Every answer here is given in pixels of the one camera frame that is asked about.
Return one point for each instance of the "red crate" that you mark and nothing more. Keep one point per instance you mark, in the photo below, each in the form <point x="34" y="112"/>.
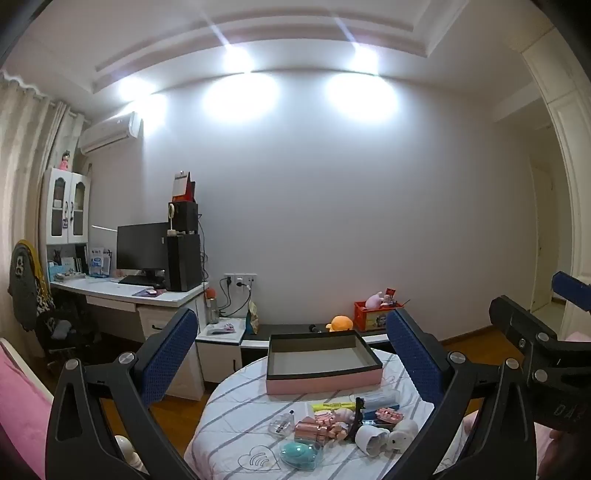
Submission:
<point x="371" y="318"/>

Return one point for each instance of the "small white desk fan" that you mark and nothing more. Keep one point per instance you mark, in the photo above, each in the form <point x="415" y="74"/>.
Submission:
<point x="171" y="217"/>

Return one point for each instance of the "pink haired doll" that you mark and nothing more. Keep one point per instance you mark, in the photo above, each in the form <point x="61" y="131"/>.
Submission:
<point x="337" y="422"/>

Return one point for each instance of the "white bed frame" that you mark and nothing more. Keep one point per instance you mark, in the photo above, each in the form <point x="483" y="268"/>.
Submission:
<point x="27" y="364"/>

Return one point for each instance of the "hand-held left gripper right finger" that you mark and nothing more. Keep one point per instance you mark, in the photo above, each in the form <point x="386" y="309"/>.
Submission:
<point x="411" y="355"/>

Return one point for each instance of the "clear plastic box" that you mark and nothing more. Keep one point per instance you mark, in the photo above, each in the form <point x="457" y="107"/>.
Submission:
<point x="381" y="399"/>

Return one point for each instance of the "yellow highlighter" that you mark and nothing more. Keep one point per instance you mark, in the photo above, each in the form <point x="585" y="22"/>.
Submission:
<point x="332" y="406"/>

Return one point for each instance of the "pink blanket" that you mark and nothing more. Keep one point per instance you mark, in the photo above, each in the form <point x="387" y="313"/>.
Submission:
<point x="21" y="415"/>

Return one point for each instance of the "white glass-door cabinet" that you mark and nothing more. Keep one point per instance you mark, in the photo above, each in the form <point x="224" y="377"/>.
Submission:
<point x="67" y="207"/>

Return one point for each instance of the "water bottle with orange cap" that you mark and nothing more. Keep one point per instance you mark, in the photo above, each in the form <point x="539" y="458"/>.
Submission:
<point x="212" y="307"/>

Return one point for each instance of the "white nightstand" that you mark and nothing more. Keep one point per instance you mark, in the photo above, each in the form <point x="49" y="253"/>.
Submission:
<point x="217" y="355"/>

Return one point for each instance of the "white air conditioner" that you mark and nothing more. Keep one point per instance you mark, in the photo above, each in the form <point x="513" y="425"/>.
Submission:
<point x="108" y="134"/>

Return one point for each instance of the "small doll in red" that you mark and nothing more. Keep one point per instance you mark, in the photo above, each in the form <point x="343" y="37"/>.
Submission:
<point x="65" y="161"/>

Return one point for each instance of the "pink plush toy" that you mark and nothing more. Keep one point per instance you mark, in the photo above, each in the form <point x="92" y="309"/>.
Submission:
<point x="374" y="301"/>

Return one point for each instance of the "black jewelled headband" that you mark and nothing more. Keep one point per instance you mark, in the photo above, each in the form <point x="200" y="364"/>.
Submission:
<point x="359" y="415"/>

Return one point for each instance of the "wall power outlet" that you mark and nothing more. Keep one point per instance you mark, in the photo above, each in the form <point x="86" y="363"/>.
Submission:
<point x="240" y="280"/>

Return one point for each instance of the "rose gold metallic case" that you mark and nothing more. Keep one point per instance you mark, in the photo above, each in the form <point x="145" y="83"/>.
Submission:
<point x="314" y="431"/>

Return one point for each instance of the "purple mouse pad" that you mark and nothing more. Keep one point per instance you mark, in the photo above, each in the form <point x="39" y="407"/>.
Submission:
<point x="138" y="293"/>

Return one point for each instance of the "clear perfume bottle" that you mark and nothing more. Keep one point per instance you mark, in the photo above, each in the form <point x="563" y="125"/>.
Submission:
<point x="281" y="424"/>

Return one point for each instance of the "teal egg-shaped case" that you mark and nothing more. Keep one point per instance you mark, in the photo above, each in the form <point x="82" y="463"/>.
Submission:
<point x="300" y="454"/>

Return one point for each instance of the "black keyboard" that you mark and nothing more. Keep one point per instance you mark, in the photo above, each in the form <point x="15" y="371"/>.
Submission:
<point x="141" y="280"/>

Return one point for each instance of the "white door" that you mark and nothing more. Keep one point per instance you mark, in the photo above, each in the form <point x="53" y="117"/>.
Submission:
<point x="542" y="230"/>

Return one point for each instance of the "red desk calendar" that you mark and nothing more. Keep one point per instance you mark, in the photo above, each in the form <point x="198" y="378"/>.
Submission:
<point x="183" y="187"/>

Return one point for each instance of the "pink pouch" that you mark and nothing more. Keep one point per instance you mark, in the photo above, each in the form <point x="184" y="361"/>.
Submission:
<point x="224" y="328"/>

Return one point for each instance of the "orange plush toy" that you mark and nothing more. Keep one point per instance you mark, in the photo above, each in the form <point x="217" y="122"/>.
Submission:
<point x="340" y="323"/>

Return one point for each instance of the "blue and white box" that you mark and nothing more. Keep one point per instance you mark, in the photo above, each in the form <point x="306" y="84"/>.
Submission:
<point x="99" y="263"/>

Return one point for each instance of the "white desk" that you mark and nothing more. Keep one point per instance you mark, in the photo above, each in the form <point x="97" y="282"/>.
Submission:
<point x="106" y="290"/>

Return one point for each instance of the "beige curtain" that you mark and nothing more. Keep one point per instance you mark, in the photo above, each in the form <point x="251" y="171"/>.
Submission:
<point x="23" y="161"/>

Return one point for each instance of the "white cup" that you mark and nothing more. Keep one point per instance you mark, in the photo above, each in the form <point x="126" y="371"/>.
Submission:
<point x="369" y="441"/>

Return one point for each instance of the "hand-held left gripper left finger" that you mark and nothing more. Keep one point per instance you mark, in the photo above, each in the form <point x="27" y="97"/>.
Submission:
<point x="168" y="355"/>

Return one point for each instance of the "black computer monitor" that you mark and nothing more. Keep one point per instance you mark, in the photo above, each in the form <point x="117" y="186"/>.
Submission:
<point x="141" y="247"/>

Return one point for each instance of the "snack bag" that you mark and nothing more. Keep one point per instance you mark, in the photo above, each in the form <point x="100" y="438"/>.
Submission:
<point x="251" y="318"/>

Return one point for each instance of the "white round figurine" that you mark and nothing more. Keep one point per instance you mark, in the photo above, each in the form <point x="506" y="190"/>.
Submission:
<point x="404" y="434"/>

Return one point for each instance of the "black computer tower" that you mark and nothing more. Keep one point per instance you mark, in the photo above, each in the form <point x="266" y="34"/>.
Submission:
<point x="184" y="263"/>

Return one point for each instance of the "black speaker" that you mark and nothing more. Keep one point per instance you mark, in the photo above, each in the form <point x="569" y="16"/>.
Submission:
<point x="184" y="217"/>

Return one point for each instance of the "pink box with black rim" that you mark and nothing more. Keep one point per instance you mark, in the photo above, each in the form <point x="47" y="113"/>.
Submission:
<point x="323" y="378"/>

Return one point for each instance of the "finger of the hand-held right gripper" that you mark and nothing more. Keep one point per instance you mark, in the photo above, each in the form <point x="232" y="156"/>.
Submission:
<point x="512" y="318"/>
<point x="570" y="286"/>

